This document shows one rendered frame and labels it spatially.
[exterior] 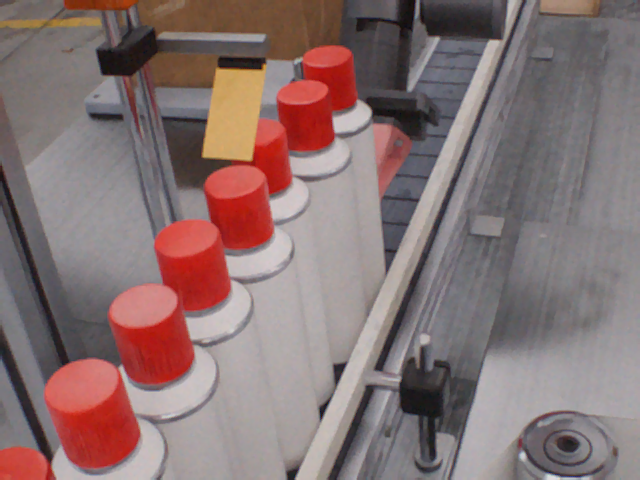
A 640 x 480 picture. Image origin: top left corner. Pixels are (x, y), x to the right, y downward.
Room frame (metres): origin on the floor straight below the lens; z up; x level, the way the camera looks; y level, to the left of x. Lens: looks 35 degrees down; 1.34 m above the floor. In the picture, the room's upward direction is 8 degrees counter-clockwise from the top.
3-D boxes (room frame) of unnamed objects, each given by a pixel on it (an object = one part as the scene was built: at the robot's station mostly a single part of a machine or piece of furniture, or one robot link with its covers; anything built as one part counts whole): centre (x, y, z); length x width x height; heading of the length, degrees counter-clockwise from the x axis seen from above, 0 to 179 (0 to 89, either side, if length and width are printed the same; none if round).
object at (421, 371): (0.44, -0.06, 0.89); 0.03 x 0.03 x 0.12; 66
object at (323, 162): (0.52, -0.01, 0.98); 0.05 x 0.05 x 0.20
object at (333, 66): (0.57, -0.03, 0.98); 0.05 x 0.05 x 0.20
